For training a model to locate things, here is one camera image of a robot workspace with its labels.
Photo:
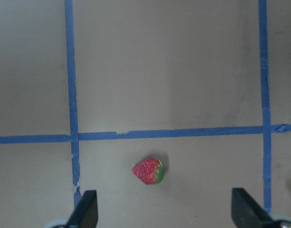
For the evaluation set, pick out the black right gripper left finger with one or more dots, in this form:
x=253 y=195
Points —
x=85 y=214

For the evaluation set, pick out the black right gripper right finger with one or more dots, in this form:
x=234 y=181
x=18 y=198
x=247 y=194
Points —
x=246 y=212

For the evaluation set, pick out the strawberry with side leaf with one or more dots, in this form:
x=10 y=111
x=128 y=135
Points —
x=150 y=171

